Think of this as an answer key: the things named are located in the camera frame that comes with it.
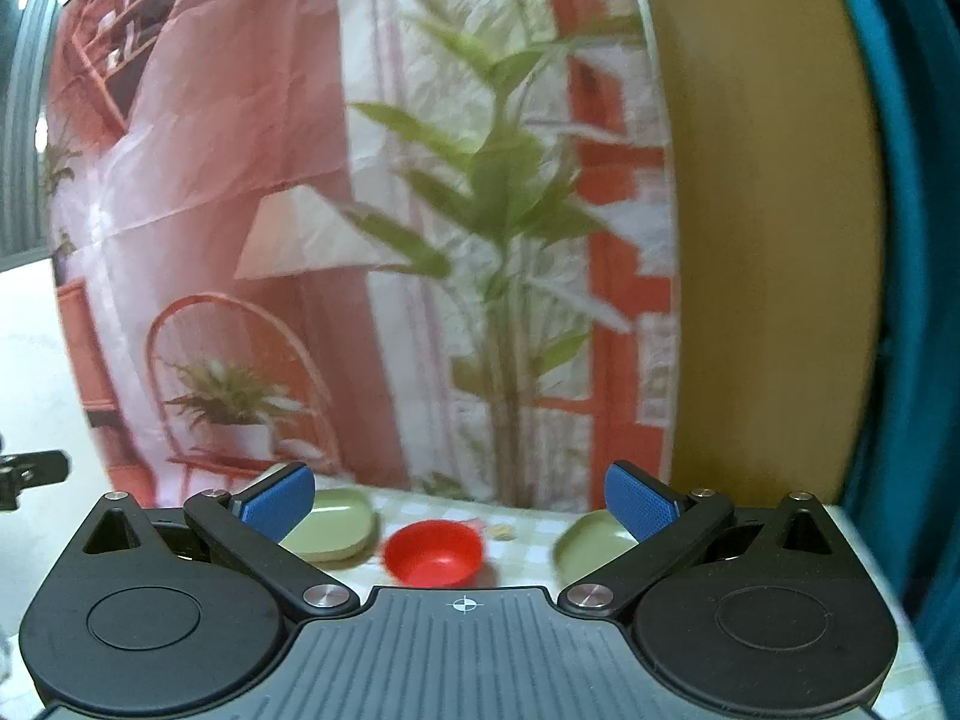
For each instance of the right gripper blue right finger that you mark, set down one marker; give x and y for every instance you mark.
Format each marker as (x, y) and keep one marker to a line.
(672, 531)

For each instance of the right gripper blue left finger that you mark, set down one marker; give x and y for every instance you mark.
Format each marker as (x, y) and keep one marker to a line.
(243, 531)

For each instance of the green square plate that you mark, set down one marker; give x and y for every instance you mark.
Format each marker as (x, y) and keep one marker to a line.
(592, 541)
(341, 524)

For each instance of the red plastic bowl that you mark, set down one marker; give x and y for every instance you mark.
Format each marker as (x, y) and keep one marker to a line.
(434, 554)

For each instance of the green checkered tablecloth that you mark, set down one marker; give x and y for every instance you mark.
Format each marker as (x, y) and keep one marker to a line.
(784, 616)

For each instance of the printed room backdrop cloth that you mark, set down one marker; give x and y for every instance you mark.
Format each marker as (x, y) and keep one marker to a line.
(415, 244)

